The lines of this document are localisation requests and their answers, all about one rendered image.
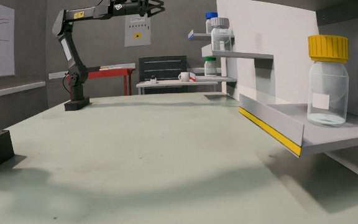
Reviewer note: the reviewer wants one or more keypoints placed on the clear glass bottle with yellow cap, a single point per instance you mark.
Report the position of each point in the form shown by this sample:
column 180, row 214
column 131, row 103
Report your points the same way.
column 328, row 80

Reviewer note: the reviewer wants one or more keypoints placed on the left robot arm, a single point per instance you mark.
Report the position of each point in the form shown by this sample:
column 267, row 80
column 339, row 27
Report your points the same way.
column 63, row 29

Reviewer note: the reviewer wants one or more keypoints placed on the white panel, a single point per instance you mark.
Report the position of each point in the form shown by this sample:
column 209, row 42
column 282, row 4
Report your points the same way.
column 282, row 31

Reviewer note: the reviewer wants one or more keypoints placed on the clear glass bottle with green cap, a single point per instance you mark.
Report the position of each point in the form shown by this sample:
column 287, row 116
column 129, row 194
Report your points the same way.
column 210, row 67

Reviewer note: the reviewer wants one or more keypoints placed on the clear bottle with blue cap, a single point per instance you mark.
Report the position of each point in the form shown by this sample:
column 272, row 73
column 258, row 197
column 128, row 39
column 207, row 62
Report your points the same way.
column 210, row 15

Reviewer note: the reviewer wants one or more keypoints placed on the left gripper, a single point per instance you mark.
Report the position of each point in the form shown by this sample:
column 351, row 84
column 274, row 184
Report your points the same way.
column 131, row 7

